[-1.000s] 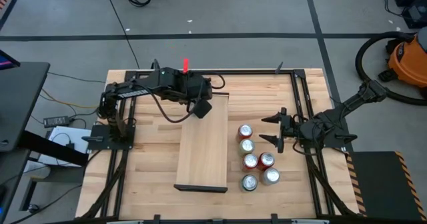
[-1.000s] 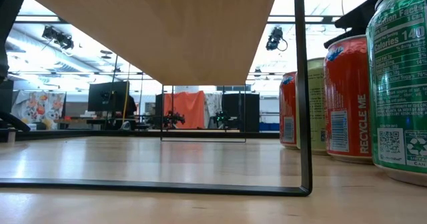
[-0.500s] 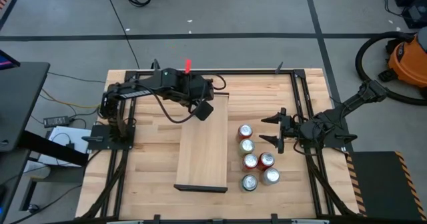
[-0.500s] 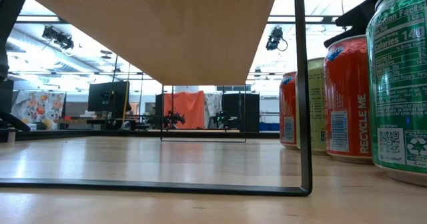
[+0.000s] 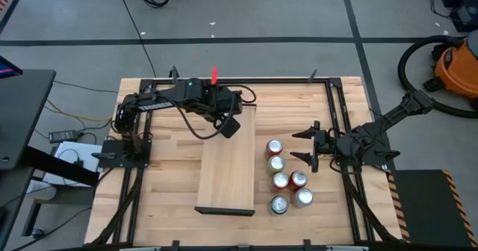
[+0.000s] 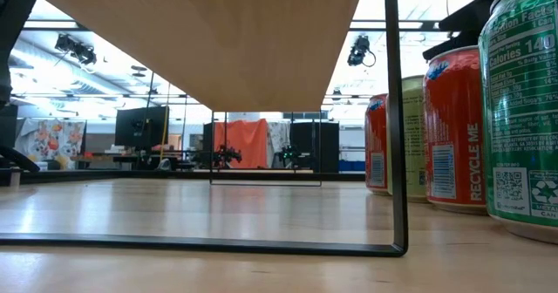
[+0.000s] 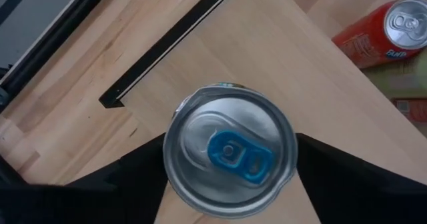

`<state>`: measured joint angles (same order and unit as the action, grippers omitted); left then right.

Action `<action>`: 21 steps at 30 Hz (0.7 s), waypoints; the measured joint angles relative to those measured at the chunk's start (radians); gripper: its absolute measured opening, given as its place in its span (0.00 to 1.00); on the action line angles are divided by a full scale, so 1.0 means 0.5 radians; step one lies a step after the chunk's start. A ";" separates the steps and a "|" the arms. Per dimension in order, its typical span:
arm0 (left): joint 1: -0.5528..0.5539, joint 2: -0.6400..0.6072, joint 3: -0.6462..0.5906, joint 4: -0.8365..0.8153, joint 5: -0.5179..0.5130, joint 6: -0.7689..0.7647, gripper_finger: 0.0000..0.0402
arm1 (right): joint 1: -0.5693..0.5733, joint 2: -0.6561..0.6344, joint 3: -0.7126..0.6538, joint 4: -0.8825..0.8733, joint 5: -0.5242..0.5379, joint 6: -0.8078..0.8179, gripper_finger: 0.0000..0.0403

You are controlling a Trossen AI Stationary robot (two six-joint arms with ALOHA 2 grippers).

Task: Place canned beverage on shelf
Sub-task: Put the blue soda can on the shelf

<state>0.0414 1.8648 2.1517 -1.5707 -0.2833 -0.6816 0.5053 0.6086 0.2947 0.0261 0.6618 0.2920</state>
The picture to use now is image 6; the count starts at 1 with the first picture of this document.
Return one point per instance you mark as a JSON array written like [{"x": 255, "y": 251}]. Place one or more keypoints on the red soda can blue logo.
[
  {"x": 377, "y": 145},
  {"x": 453, "y": 131}
]

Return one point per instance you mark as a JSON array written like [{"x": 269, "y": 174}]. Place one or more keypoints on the black panel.
[{"x": 8, "y": 125}]

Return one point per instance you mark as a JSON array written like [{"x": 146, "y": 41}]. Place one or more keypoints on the black table frame rails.
[{"x": 109, "y": 175}]

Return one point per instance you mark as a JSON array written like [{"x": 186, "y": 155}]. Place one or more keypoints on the small silver metal bracket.
[{"x": 13, "y": 177}]

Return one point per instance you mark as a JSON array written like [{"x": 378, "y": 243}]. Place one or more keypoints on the wooden shelf black metal frame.
[{"x": 218, "y": 44}]

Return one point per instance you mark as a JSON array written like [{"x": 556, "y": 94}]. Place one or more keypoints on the pale green soda can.
[{"x": 416, "y": 136}]

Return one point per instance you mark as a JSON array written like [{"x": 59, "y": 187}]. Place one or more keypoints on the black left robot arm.
[{"x": 13, "y": 31}]

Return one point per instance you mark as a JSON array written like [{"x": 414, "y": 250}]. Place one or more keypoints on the black computer monitor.
[{"x": 141, "y": 125}]

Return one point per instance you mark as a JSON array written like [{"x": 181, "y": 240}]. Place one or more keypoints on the orange cloth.
[{"x": 244, "y": 142}]

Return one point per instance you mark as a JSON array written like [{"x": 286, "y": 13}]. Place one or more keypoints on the cluttered desk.
[{"x": 109, "y": 158}]

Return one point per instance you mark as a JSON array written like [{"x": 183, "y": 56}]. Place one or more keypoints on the black ceiling camera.
[
  {"x": 76, "y": 51},
  {"x": 359, "y": 49}
]

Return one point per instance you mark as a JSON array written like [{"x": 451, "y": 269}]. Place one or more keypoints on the background black robot arm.
[
  {"x": 226, "y": 155},
  {"x": 287, "y": 155}
]

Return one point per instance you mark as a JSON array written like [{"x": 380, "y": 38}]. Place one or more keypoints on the floral patterned cloth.
[{"x": 48, "y": 140}]

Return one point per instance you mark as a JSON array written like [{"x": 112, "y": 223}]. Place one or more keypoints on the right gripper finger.
[
  {"x": 462, "y": 42},
  {"x": 475, "y": 16}
]

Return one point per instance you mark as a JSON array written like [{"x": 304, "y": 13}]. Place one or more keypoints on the blue storage bins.
[{"x": 351, "y": 165}]

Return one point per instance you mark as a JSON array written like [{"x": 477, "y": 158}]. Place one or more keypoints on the green Sprite can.
[{"x": 523, "y": 110}]

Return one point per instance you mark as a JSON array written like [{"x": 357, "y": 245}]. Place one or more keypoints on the black cabinet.
[{"x": 327, "y": 145}]

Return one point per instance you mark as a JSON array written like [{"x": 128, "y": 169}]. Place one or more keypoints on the white patterned cloth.
[{"x": 279, "y": 136}]

